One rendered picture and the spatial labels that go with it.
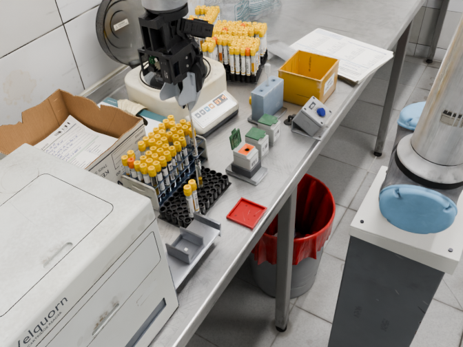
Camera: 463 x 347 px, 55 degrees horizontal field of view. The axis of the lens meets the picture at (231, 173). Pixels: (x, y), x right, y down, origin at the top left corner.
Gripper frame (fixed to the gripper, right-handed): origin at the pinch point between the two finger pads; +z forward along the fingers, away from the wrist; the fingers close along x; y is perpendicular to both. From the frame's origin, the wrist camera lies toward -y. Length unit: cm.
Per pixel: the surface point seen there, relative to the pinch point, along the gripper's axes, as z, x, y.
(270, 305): 114, 5, -27
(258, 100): 18.0, -0.8, -29.6
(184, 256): 20.0, 10.3, 19.9
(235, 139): 16.6, 3.2, -11.5
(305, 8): 26, -21, -106
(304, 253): 79, 15, -33
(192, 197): 19.2, 3.3, 7.2
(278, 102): 22.4, 1.7, -37.0
